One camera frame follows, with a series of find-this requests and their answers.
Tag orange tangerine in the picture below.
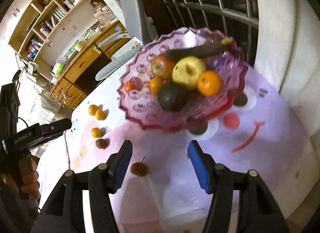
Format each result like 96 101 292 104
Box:
88 104 99 116

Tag small tangerine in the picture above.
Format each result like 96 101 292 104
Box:
95 109 106 121
91 127 102 139

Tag dark avocado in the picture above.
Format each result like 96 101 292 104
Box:
157 82 188 111

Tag yellow speckled pear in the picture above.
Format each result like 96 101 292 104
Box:
171 56 206 90

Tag red apple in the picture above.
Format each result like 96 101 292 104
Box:
151 54 176 80

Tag dark overripe banana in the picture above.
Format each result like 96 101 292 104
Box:
165 37 235 62

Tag person's left hand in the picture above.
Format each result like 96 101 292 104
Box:
1 155 41 200

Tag brown lychee fruit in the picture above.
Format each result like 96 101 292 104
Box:
95 139 108 149

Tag wooden desk with drawers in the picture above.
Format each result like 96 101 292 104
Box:
50 20 129 110

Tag green tissue pack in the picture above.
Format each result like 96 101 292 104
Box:
53 63 65 76

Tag small dark red fruit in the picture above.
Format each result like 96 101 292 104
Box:
130 157 149 177

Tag cartoon printed tablecloth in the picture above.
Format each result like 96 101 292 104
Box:
37 27 316 233

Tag beige mug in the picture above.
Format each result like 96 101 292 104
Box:
74 40 86 52

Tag wooden bookshelf hutch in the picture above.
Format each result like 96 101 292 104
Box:
8 0 116 80

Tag doll on desk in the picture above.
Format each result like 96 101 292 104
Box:
91 0 106 13

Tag grey office chair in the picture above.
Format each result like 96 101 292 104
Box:
95 0 158 81

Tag metal window bars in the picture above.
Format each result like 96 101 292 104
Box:
143 0 259 65

